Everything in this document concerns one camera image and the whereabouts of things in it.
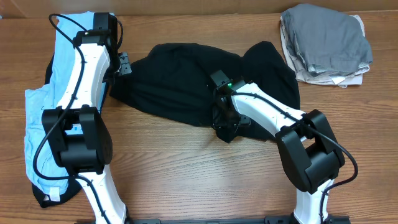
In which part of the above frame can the light blue t-shirt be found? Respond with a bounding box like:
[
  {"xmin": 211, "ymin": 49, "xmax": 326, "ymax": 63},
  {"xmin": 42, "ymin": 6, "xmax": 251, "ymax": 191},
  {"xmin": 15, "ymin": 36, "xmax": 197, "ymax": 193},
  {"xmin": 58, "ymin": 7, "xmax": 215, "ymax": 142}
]
[{"xmin": 24, "ymin": 11, "xmax": 115, "ymax": 202}]

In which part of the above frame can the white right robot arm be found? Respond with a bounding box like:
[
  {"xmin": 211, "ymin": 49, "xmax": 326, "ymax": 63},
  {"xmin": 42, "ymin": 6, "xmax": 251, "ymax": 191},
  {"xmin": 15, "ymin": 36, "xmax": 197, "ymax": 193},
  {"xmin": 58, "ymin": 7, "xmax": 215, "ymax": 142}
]
[{"xmin": 210, "ymin": 70, "xmax": 350, "ymax": 223}]

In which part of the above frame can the black bottom shirt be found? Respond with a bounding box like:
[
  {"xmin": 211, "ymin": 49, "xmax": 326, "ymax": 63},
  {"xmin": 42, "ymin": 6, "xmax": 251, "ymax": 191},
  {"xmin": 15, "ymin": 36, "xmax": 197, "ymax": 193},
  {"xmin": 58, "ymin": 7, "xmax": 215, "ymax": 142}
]
[{"xmin": 30, "ymin": 55, "xmax": 111, "ymax": 208}]

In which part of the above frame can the gray folded garment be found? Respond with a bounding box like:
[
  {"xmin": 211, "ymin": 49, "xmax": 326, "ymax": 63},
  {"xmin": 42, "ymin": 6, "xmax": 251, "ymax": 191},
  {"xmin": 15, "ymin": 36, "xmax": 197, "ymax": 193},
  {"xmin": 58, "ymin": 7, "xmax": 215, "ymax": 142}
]
[{"xmin": 281, "ymin": 4, "xmax": 373, "ymax": 77}]

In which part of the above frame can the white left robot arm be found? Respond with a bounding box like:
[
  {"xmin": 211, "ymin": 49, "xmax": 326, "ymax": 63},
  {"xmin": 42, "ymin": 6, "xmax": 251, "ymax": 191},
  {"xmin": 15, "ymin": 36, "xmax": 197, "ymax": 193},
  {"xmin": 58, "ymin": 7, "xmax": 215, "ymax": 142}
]
[{"xmin": 39, "ymin": 12, "xmax": 131, "ymax": 223}]

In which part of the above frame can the black t-shirt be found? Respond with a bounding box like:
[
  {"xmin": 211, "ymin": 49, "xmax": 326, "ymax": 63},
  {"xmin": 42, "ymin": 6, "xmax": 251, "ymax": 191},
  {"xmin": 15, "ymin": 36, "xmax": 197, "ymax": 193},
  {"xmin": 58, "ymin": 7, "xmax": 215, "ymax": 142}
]
[{"xmin": 109, "ymin": 41, "xmax": 300, "ymax": 142}]

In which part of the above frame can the beige folded garment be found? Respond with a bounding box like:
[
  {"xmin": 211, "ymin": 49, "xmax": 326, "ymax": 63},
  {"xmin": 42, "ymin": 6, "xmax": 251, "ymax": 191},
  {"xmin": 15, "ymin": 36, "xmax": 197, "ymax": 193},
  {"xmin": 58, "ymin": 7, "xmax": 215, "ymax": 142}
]
[{"xmin": 280, "ymin": 17, "xmax": 370, "ymax": 88}]

